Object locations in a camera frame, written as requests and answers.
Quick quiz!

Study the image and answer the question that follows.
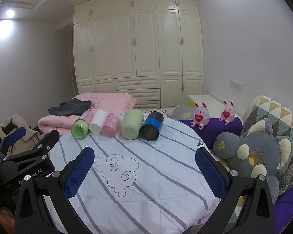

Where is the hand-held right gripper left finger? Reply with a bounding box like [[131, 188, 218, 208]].
[[14, 147, 96, 234]]

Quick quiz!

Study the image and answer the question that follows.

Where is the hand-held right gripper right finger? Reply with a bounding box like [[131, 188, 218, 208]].
[[195, 147, 275, 234]]

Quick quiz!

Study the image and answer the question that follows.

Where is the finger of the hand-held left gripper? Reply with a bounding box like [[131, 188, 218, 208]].
[[0, 130, 60, 168], [0, 126, 31, 162]]

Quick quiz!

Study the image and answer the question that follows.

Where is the pink cup with green rim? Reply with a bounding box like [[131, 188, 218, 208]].
[[71, 110, 95, 138]]

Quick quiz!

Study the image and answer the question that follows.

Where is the white cup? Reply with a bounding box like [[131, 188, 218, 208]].
[[89, 109, 109, 134]]

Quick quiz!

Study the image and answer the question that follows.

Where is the light green cup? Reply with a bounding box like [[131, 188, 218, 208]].
[[121, 108, 144, 140]]

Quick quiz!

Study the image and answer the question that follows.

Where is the blue cup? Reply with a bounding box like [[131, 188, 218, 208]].
[[140, 111, 165, 141]]

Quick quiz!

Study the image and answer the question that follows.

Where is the beige jacket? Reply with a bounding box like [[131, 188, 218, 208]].
[[0, 114, 43, 155]]

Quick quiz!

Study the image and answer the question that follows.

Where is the dark grey garment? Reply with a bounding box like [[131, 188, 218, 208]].
[[48, 99, 92, 117]]

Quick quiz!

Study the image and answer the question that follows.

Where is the purple pillow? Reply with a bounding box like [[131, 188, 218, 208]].
[[179, 116, 244, 150]]

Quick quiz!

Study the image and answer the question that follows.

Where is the grey koala plush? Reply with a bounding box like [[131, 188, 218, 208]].
[[212, 118, 293, 201]]

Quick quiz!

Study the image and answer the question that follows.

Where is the pink bunny toy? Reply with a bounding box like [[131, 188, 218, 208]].
[[219, 100, 236, 124], [190, 102, 212, 129]]

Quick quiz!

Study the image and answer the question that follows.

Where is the white striped blanket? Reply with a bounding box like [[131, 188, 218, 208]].
[[43, 112, 229, 234]]

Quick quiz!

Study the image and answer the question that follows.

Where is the grey flower pillow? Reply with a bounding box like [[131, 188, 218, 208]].
[[170, 102, 199, 121]]

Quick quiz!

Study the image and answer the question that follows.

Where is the pink quilt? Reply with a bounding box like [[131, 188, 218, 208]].
[[38, 92, 138, 136]]

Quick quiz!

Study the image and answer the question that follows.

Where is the white bedside table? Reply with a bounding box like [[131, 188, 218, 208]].
[[188, 95, 242, 118]]

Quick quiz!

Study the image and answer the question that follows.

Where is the purple cloth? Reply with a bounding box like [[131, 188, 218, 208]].
[[273, 186, 293, 234]]

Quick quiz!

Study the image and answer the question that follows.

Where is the triangle patterned quilted cushion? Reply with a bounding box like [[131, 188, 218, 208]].
[[242, 96, 293, 196]]

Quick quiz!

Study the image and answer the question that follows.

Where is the ceiling spotlight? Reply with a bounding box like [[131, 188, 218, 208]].
[[4, 7, 16, 19]]

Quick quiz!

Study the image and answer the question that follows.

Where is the cream wardrobe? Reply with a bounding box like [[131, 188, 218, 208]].
[[72, 0, 204, 109]]

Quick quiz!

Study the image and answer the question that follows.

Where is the white wall switch panel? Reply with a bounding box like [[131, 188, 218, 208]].
[[230, 79, 244, 90]]

